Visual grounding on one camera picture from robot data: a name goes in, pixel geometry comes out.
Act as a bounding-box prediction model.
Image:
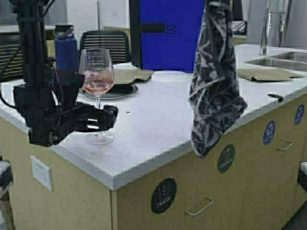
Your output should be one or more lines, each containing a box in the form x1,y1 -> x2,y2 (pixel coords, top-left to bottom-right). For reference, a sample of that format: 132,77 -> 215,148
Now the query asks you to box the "round trash sticker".
151,178 -> 177,214

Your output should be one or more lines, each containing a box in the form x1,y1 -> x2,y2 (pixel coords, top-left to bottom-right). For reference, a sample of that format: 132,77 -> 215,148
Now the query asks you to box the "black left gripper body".
13,70 -> 101,147

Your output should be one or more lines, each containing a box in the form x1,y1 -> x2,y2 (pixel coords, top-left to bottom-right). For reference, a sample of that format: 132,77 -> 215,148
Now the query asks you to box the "black round plate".
79,84 -> 138,100

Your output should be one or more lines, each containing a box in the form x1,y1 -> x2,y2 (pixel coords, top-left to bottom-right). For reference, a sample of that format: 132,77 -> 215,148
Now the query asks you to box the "blue black panel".
129,0 -> 205,73

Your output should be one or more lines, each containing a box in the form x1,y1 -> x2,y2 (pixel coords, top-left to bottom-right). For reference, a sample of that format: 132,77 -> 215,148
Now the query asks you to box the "white round plate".
151,70 -> 192,83

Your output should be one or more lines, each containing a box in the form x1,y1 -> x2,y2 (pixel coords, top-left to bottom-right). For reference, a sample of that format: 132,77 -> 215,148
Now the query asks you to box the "round blue recycle sticker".
263,120 -> 276,145

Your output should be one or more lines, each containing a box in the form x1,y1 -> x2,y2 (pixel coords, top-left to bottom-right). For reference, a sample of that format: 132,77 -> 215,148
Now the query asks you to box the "white island power outlet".
30,155 -> 53,191

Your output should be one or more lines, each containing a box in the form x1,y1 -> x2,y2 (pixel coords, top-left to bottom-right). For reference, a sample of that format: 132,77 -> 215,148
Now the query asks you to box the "trash drawer metal handle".
185,196 -> 214,217

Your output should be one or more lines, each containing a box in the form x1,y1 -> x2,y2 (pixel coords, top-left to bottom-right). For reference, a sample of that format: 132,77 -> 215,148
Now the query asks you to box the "robot base right corner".
297,161 -> 307,192

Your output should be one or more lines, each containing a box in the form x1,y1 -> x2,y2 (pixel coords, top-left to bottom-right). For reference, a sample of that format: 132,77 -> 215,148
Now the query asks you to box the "brown cardboard takeout lid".
114,69 -> 154,84

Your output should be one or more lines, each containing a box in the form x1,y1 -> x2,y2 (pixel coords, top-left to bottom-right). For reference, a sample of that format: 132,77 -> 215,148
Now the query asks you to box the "recycle drawer metal handle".
276,141 -> 294,151

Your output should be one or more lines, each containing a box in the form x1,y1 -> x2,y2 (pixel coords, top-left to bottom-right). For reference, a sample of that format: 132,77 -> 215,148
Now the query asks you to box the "black white patterned cloth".
189,0 -> 248,159

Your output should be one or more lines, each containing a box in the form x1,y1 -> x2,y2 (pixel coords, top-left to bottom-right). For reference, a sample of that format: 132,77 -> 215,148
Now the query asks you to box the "black mesh office chair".
79,30 -> 131,64

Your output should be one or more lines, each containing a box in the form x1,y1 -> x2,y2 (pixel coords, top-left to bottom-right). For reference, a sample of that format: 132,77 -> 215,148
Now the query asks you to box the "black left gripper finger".
100,104 -> 119,120
87,119 -> 115,132

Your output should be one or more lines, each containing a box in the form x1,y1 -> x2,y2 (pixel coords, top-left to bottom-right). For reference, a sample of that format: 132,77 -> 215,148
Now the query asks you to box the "wine glass with pink liquid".
79,48 -> 116,146

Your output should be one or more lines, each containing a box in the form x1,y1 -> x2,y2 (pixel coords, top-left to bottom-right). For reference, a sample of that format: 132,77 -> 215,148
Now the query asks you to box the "blue metal water bottle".
54,23 -> 79,72

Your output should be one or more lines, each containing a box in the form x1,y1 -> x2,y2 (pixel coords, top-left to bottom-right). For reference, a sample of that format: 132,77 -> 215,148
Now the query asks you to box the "island stainless steel sink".
246,52 -> 307,72

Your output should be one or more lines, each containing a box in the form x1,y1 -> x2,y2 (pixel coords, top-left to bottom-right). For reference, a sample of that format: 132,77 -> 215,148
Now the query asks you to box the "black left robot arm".
12,0 -> 118,147

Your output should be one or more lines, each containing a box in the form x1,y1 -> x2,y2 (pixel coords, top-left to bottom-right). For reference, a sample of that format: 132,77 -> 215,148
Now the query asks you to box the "flat brown cardboard piece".
237,69 -> 303,81

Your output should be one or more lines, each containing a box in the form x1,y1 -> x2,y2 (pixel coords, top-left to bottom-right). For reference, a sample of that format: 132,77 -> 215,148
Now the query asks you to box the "small black clip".
268,93 -> 283,103

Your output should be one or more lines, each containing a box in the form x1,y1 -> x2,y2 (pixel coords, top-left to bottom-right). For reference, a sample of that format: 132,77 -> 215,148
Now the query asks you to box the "robot base left corner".
0,161 -> 13,198

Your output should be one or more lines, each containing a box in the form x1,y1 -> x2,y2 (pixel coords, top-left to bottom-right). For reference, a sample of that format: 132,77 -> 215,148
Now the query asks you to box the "round compost sticker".
217,144 -> 236,173

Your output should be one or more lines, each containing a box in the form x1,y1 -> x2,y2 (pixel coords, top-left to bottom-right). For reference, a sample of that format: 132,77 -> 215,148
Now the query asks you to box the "island chrome faucet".
260,0 -> 288,56

